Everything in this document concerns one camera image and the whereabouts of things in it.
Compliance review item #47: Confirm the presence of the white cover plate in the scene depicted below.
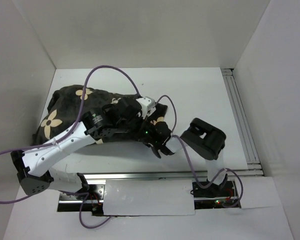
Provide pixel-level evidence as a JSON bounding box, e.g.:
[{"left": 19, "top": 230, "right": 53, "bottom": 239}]
[{"left": 102, "top": 179, "right": 195, "bottom": 216}]

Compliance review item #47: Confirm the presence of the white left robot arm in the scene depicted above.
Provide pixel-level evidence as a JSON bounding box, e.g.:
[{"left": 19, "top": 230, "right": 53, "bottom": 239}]
[{"left": 10, "top": 97, "right": 154, "bottom": 200}]

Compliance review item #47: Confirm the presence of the black floral pillowcase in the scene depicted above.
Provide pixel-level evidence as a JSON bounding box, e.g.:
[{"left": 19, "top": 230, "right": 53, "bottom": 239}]
[{"left": 9, "top": 84, "right": 171, "bottom": 163}]

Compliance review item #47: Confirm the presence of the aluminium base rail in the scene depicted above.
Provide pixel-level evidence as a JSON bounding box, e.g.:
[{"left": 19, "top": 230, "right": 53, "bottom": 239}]
[{"left": 84, "top": 169, "right": 264, "bottom": 181}]

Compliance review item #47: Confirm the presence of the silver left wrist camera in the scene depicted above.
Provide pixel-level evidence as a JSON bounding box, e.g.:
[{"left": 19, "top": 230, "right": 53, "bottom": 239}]
[{"left": 136, "top": 97, "right": 156, "bottom": 119}]

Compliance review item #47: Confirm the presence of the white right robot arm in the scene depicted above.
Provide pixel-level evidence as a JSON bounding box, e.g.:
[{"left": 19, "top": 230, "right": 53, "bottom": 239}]
[{"left": 137, "top": 118, "right": 228, "bottom": 198}]

